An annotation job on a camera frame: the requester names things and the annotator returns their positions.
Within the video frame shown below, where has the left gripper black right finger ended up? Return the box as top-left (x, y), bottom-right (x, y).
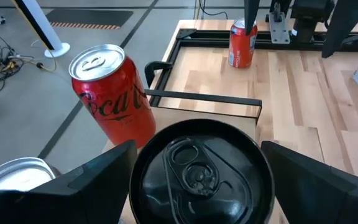
top-left (260, 140), bottom-right (358, 224)

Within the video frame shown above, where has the red Coca-Cola can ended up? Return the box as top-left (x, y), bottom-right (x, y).
top-left (68, 44), bottom-right (157, 149)

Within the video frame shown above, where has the tangled floor cable bundle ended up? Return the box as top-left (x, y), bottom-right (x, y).
top-left (0, 20), bottom-right (26, 98)

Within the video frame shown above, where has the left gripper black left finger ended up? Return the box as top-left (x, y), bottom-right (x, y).
top-left (0, 139), bottom-right (138, 224)

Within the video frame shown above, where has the orange Fanta can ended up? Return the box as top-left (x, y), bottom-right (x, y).
top-left (227, 17), bottom-right (259, 69)

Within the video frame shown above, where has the yellow cable black plug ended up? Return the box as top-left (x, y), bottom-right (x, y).
top-left (11, 39), bottom-right (58, 73)

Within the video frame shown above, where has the grey metal bracket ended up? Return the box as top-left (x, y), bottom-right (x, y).
top-left (268, 2), bottom-right (291, 45)

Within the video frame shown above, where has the silver blue Red Bull can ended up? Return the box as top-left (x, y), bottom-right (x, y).
top-left (0, 156), bottom-right (57, 192)

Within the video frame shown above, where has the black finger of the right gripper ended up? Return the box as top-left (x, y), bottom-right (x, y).
top-left (321, 0), bottom-right (358, 59)
top-left (243, 0), bottom-right (261, 35)

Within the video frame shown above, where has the black mat striped edge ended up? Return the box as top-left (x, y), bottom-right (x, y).
top-left (46, 8), bottom-right (134, 31)

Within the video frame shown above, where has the white round stand base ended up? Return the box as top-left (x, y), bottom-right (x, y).
top-left (11, 0), bottom-right (71, 59)

